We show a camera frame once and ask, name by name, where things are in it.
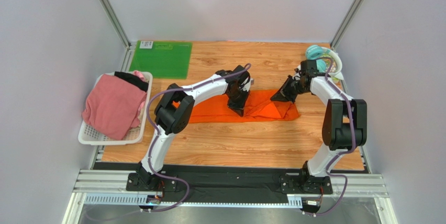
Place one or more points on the colourful book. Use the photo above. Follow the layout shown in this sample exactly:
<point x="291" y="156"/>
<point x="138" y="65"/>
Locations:
<point x="334" y="65"/>

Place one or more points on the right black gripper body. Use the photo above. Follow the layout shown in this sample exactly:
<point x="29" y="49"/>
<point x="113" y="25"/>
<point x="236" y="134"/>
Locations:
<point x="290" y="86"/>

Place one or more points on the green cutting mat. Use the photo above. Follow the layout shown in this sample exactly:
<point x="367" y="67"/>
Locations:
<point x="163" y="59"/>

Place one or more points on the white plastic basket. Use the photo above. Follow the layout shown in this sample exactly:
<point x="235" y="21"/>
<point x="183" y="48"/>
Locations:
<point x="88" y="135"/>

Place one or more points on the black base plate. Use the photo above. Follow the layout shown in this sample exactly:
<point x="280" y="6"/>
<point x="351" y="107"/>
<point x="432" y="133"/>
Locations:
<point x="219" y="184"/>

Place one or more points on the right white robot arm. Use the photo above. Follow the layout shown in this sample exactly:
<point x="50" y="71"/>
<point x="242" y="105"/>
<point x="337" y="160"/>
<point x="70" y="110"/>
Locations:
<point x="344" y="127"/>

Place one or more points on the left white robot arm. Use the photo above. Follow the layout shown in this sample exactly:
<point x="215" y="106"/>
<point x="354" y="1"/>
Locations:
<point x="174" y="110"/>

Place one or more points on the pink t shirt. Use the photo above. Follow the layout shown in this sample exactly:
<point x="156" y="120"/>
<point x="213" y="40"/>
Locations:
<point x="113" y="107"/>

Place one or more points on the black t shirt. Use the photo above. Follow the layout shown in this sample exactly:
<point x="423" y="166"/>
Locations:
<point x="137" y="80"/>

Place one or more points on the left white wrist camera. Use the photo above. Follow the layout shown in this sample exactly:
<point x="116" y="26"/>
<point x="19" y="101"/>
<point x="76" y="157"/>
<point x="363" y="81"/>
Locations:
<point x="251" y="81"/>

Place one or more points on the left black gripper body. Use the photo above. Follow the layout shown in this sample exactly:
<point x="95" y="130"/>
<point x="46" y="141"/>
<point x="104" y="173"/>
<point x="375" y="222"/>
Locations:
<point x="237" y="99"/>

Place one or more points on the orange t shirt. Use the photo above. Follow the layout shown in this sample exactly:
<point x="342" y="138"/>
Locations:
<point x="258" y="108"/>

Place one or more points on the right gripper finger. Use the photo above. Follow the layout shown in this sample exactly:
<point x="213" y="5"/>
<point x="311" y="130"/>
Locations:
<point x="285" y="88"/>
<point x="284" y="97"/>

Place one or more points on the aluminium frame rail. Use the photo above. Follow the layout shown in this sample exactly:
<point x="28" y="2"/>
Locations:
<point x="102" y="187"/>

